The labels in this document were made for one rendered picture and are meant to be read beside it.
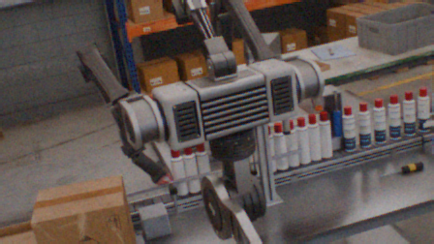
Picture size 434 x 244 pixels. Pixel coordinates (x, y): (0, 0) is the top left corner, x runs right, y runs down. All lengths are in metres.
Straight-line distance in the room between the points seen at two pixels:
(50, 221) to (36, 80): 4.79
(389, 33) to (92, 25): 3.52
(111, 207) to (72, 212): 0.13
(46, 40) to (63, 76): 0.43
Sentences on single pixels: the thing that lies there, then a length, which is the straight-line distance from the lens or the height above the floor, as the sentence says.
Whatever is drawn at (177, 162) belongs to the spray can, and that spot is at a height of 1.03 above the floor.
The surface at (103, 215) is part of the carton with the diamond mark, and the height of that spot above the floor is 1.10.
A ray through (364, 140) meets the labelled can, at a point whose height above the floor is 0.92.
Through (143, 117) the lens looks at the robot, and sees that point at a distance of 1.62.
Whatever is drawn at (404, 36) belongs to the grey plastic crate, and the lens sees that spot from 4.35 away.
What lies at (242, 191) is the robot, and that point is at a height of 1.19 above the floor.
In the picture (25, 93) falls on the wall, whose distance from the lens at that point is 6.76.
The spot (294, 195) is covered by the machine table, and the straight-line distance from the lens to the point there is 2.48.
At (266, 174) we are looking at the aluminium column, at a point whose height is 0.95.
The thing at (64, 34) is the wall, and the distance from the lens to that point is 6.68.
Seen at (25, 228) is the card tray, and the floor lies 0.84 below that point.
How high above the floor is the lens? 2.02
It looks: 21 degrees down
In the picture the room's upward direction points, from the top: 8 degrees counter-clockwise
